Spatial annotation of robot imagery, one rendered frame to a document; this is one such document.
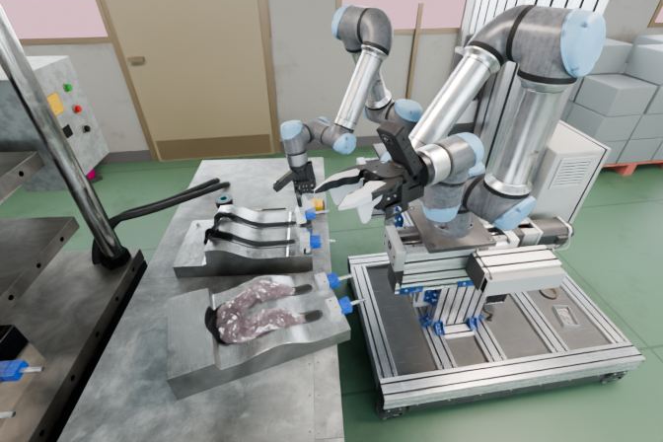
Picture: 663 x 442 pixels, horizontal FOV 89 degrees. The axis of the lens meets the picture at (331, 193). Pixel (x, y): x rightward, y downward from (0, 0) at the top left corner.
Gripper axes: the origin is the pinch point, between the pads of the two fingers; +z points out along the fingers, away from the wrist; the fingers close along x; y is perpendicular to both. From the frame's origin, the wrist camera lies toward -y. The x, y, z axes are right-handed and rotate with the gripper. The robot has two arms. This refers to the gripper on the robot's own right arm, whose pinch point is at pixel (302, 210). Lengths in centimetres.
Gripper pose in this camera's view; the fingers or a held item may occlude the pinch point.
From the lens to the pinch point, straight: 134.3
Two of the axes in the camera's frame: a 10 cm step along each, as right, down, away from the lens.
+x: -0.5, -4.6, 8.8
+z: 1.3, 8.7, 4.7
